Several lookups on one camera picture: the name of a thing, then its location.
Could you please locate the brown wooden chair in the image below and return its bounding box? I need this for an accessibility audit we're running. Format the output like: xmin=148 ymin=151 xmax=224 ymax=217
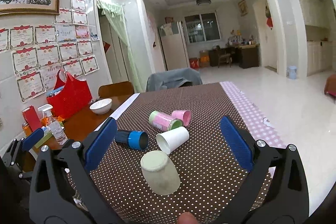
xmin=98 ymin=81 xmax=134 ymax=98

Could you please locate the dark wooden desk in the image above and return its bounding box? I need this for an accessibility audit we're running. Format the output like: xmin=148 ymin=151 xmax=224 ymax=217
xmin=209 ymin=44 xmax=260 ymax=69

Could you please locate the green lace door curtain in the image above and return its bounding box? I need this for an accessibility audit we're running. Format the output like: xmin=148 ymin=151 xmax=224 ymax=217
xmin=96 ymin=0 xmax=143 ymax=92

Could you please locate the white paper cup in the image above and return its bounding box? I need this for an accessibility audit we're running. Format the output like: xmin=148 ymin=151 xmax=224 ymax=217
xmin=156 ymin=127 xmax=190 ymax=155

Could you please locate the clear spray bottle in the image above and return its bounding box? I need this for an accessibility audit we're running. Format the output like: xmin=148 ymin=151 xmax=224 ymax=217
xmin=38 ymin=104 xmax=68 ymax=145

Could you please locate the brown cardboard box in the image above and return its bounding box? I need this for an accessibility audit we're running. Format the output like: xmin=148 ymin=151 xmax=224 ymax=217
xmin=199 ymin=50 xmax=210 ymax=68

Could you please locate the white ceramic bowl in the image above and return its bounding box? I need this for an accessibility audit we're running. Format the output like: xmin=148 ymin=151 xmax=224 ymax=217
xmin=89 ymin=98 xmax=113 ymax=115

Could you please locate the light blue waste bin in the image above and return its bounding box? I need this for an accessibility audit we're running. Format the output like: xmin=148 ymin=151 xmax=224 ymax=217
xmin=286 ymin=65 xmax=297 ymax=80

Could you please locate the window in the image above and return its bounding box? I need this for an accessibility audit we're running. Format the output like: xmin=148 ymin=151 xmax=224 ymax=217
xmin=185 ymin=12 xmax=221 ymax=44

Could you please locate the red felt bag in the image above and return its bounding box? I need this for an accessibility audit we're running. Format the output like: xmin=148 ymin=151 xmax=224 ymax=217
xmin=47 ymin=69 xmax=92 ymax=119

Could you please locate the chair with grey cover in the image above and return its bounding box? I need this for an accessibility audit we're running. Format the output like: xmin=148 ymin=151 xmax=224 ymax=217
xmin=146 ymin=68 xmax=203 ymax=92

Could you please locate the fingertip at bottom edge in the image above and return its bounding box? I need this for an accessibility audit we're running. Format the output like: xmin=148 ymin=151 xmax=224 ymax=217
xmin=178 ymin=212 xmax=199 ymax=224

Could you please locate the pink green patterned cup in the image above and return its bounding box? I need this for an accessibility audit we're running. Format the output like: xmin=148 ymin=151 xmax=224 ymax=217
xmin=149 ymin=111 xmax=183 ymax=132

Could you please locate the light green cup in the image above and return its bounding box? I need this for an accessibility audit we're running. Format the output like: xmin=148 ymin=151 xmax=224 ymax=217
xmin=140 ymin=150 xmax=181 ymax=196

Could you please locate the brown polka dot tablecloth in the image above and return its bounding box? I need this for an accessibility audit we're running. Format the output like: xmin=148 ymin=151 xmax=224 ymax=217
xmin=90 ymin=83 xmax=248 ymax=223

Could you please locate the pink checkered tablecloth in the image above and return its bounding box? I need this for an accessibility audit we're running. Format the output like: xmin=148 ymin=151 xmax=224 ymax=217
xmin=220 ymin=81 xmax=286 ymax=148

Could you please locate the red cardboard box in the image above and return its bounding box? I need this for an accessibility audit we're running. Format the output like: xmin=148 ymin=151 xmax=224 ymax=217
xmin=189 ymin=57 xmax=199 ymax=71

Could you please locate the small framed picture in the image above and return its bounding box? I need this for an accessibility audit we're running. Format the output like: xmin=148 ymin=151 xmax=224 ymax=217
xmin=238 ymin=0 xmax=248 ymax=16

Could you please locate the ceiling fan lamp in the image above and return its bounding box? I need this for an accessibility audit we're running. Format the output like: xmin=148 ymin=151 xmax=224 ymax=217
xmin=196 ymin=0 xmax=211 ymax=6

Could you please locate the blue and black cup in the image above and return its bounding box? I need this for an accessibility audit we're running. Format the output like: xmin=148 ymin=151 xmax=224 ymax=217
xmin=114 ymin=130 xmax=149 ymax=151

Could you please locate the wooden desk chair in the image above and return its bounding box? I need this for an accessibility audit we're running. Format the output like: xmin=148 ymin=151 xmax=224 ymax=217
xmin=216 ymin=46 xmax=232 ymax=67

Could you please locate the white refrigerator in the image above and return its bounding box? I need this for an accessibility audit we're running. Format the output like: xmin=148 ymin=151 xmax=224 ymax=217
xmin=158 ymin=22 xmax=190 ymax=71

